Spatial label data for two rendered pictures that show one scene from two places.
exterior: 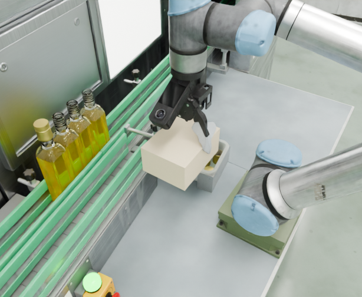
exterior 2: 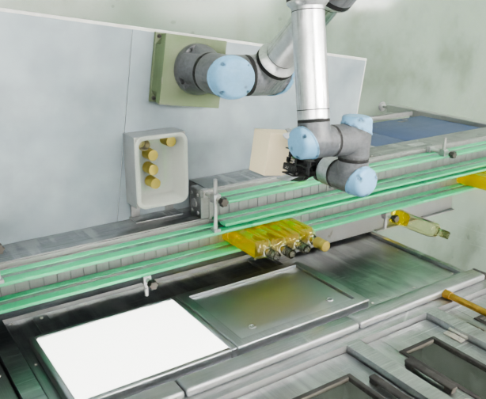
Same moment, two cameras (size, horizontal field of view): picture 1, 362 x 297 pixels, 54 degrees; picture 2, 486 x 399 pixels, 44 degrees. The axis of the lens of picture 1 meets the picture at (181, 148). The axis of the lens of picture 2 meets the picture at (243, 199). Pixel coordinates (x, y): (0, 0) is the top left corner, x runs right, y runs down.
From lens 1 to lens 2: 180 cm
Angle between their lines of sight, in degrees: 74
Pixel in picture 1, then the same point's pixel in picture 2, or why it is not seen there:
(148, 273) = not seen: hidden behind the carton
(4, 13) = (340, 321)
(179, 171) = not seen: hidden behind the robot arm
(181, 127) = (279, 161)
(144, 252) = (248, 145)
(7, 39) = (334, 308)
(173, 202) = (198, 153)
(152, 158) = not seen: hidden behind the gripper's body
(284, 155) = (245, 72)
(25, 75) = (305, 297)
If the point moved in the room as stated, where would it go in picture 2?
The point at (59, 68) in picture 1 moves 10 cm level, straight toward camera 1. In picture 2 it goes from (263, 302) to (282, 275)
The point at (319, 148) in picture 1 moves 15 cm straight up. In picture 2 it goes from (43, 33) to (61, 36)
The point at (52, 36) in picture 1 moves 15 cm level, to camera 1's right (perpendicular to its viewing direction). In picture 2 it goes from (282, 316) to (266, 277)
